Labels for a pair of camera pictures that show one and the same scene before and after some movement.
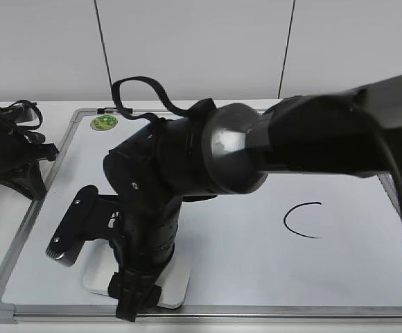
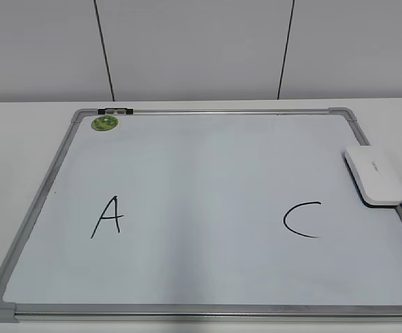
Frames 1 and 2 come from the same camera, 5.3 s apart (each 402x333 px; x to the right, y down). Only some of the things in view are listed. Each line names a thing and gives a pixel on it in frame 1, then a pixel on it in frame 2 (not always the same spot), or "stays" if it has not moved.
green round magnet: [103, 123] stays
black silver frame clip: [112, 110] stays
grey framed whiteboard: [299, 247] stays
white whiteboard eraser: [100, 263] -> [376, 175]
